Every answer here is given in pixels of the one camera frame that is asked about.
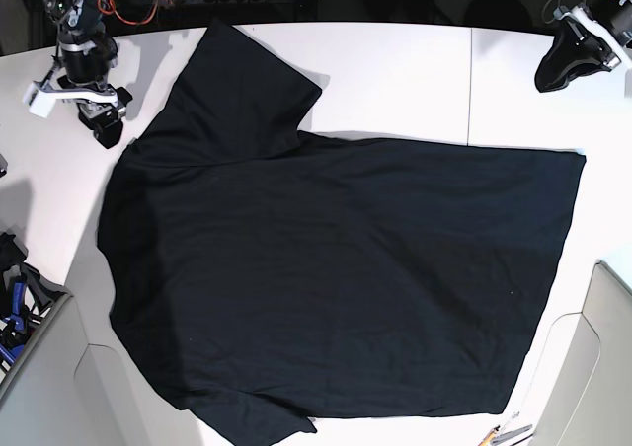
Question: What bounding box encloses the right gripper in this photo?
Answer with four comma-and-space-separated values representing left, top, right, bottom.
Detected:
57, 75, 133, 149

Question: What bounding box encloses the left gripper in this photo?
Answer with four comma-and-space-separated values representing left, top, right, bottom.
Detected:
535, 5, 631, 93

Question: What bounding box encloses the black T-shirt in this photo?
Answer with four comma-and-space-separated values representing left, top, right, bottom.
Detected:
97, 22, 586, 445

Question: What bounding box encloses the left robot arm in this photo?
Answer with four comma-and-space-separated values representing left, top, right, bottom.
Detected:
534, 0, 631, 93

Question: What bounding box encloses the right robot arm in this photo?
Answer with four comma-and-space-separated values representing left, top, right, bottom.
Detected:
35, 0, 132, 149

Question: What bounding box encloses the blue black tool pile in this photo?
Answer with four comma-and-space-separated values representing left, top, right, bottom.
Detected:
1, 232, 63, 375

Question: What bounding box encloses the grey right chair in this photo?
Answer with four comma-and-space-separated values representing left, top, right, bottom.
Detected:
526, 254, 631, 445

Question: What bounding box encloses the grey metal tool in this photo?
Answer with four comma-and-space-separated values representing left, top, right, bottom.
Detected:
491, 424, 533, 445

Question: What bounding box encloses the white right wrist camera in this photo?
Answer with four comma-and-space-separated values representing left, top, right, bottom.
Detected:
23, 82, 56, 118

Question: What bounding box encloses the yellow handled tool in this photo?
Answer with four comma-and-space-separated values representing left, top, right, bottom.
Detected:
478, 426, 501, 446

